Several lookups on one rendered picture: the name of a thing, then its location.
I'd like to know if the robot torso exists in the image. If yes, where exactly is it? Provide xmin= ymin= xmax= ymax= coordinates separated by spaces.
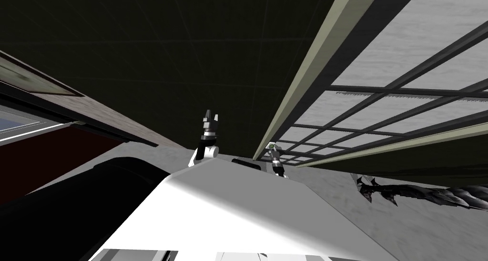
xmin=89 ymin=157 xmax=400 ymax=261

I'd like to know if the dark spiky plant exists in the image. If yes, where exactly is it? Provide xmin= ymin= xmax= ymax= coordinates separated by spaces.
xmin=350 ymin=172 xmax=488 ymax=212

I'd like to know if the large dark-framed grid window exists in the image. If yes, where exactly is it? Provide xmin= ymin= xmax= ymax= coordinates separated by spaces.
xmin=253 ymin=0 xmax=488 ymax=169

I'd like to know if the dark-framed wall picture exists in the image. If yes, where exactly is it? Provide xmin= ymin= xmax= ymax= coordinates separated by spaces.
xmin=0 ymin=50 xmax=85 ymax=98

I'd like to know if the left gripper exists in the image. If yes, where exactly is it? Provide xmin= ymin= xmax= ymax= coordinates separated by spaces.
xmin=202 ymin=109 xmax=220 ymax=133

